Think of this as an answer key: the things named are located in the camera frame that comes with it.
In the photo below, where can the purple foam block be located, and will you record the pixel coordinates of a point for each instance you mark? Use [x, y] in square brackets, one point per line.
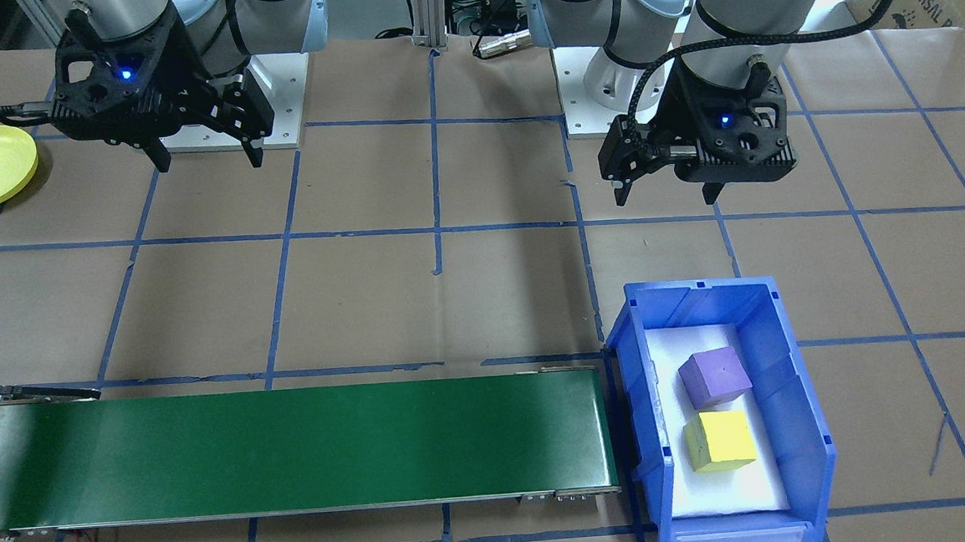
[715, 378]

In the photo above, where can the yellow foam block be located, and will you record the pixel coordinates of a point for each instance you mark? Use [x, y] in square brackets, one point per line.
[723, 441]

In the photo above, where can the blue plastic storage bin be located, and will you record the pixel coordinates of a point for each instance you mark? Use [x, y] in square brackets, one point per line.
[790, 369]

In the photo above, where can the black power adapter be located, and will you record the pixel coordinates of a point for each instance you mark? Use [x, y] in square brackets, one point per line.
[500, 2]

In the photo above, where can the white foam pad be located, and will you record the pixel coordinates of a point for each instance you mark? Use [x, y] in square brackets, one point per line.
[714, 491]

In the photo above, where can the green conveyor belt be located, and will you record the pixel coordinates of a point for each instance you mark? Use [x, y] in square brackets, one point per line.
[292, 450]

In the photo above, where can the grey metal frame bar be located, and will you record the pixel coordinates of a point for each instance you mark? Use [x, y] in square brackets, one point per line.
[35, 18]

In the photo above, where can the aluminium frame post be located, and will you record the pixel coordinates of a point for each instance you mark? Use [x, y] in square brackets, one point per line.
[429, 14]

